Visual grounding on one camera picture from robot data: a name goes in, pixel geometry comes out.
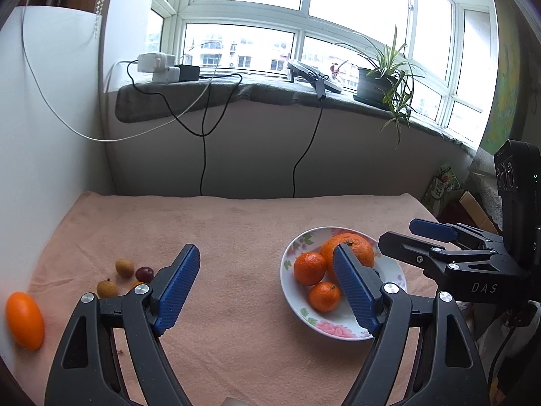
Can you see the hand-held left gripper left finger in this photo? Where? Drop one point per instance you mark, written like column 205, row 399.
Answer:
column 177, row 289

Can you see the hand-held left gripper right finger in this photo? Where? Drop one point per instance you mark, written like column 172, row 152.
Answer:
column 355, row 289

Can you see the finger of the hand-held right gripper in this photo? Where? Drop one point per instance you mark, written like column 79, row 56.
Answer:
column 431, row 229
column 405, row 247

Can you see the mandarin orange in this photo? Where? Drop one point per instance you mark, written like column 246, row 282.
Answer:
column 310, row 267
column 324, row 296

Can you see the large round orange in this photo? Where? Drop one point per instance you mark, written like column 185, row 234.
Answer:
column 353, row 248

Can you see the white floral plate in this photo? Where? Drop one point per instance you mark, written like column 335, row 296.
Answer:
column 296, row 304

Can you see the dark red cherry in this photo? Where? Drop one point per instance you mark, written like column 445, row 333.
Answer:
column 145, row 273

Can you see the tiny orange kumquat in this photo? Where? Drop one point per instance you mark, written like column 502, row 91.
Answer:
column 136, row 284

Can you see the green printed bag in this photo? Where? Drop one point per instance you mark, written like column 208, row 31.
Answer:
column 441, row 188

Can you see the cardboard box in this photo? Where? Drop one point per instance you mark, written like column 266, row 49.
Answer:
column 475, row 209

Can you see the white lace cloth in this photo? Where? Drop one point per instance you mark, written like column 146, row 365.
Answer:
column 486, row 182

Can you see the brown longan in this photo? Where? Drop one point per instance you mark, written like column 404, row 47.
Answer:
column 107, row 289
column 125, row 268

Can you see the pink towel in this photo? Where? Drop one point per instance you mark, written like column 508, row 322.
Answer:
column 236, row 237

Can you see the smooth oval orange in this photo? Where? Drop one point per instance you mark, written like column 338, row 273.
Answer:
column 24, row 320

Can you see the potted spider plant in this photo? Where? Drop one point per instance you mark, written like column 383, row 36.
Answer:
column 374, row 82

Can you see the small pink flower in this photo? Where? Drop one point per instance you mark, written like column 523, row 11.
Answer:
column 339, row 70

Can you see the white panel board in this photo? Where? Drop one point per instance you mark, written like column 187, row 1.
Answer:
column 46, row 156

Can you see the flat round lamp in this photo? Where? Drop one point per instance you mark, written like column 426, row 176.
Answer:
column 312, row 75

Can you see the grey sill cloth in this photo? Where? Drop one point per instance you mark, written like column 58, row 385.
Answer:
column 253, row 93

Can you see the white power adapter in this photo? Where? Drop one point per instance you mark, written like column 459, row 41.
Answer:
column 167, row 75
column 155, row 61

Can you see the black power adapter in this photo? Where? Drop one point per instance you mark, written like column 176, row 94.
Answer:
column 189, row 72

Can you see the yellow green wall poster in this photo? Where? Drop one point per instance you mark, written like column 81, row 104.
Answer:
column 505, row 84

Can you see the white window frame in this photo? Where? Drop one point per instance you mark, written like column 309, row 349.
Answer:
column 304, row 19

